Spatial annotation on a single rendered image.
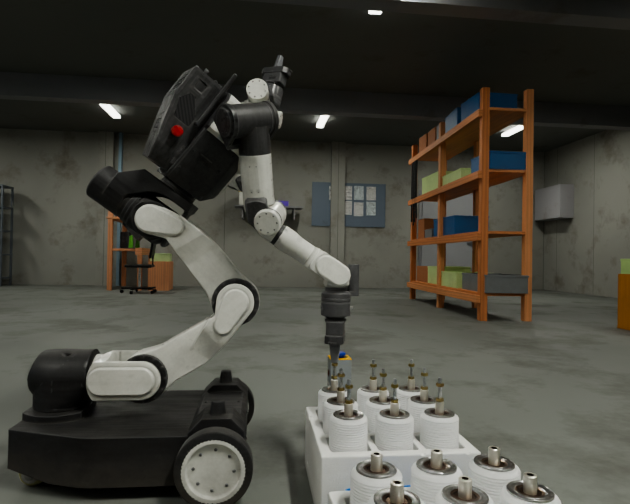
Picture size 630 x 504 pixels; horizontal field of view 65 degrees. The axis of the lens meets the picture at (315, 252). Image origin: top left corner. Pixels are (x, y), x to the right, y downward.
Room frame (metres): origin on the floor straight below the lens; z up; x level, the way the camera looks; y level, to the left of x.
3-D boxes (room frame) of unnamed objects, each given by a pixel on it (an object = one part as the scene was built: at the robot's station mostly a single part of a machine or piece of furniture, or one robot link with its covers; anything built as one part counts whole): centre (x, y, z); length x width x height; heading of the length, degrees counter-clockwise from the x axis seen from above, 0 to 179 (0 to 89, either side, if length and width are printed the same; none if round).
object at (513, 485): (0.84, -0.37, 0.25); 0.08 x 0.08 x 0.01
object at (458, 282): (6.62, -1.91, 1.29); 2.87 x 0.75 x 2.58; 7
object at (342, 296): (1.48, -0.08, 0.57); 0.11 x 0.11 x 0.11; 8
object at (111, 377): (1.51, 0.55, 0.28); 0.21 x 0.20 x 0.13; 97
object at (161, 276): (9.45, 3.27, 0.85); 1.31 x 1.17 x 1.70; 7
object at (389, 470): (0.92, -0.12, 0.25); 0.08 x 0.08 x 0.01
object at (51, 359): (1.51, 0.52, 0.19); 0.64 x 0.52 x 0.33; 97
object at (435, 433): (1.27, -0.33, 0.16); 0.10 x 0.10 x 0.18
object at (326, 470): (1.37, -0.19, 0.09); 0.39 x 0.39 x 0.18; 6
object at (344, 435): (1.24, -0.09, 0.16); 0.10 x 0.10 x 0.18
